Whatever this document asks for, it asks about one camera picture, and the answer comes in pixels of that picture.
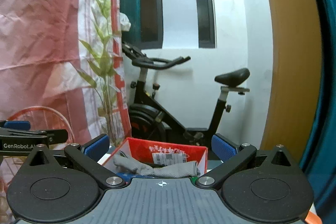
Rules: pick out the grey sock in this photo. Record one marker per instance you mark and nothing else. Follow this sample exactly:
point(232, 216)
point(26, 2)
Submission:
point(179, 170)

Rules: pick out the red strawberry cardboard box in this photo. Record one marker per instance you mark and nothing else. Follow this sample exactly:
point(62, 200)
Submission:
point(155, 154)

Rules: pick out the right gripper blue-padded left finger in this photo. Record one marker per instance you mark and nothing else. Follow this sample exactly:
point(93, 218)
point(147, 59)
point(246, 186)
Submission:
point(85, 159)

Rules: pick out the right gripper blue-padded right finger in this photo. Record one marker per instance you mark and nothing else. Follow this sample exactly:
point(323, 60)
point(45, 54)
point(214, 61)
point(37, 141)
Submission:
point(234, 158)

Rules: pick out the teal curtain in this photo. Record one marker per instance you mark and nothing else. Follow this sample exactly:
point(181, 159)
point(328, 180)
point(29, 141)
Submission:
point(318, 160)

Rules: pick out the white foam sheet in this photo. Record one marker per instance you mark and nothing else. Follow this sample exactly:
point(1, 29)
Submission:
point(180, 24)

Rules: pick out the red printed backdrop sheet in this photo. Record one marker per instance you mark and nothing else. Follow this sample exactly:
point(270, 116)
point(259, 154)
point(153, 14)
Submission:
point(62, 67)

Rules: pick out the wooden door frame panel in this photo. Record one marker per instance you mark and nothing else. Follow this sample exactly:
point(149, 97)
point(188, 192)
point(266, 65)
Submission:
point(297, 60)

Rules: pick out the orange plate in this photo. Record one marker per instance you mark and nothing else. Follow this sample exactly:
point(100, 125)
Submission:
point(312, 218)

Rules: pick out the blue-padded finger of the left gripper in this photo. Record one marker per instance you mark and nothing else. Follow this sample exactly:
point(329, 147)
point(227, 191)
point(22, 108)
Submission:
point(15, 125)
point(57, 136)

